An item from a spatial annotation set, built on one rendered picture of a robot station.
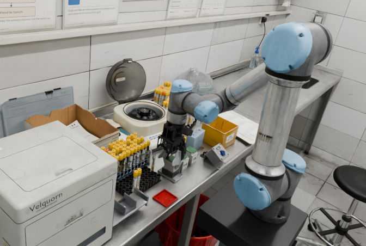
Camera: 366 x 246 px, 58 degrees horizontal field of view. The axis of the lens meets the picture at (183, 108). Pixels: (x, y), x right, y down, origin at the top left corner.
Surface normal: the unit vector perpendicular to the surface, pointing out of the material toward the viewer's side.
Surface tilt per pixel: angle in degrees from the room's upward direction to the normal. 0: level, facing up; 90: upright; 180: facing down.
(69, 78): 90
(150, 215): 0
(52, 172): 0
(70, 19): 94
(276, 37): 82
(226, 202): 3
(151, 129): 90
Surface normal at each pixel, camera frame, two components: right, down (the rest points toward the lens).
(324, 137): -0.60, 0.26
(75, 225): 0.78, 0.37
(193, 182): 0.15, -0.89
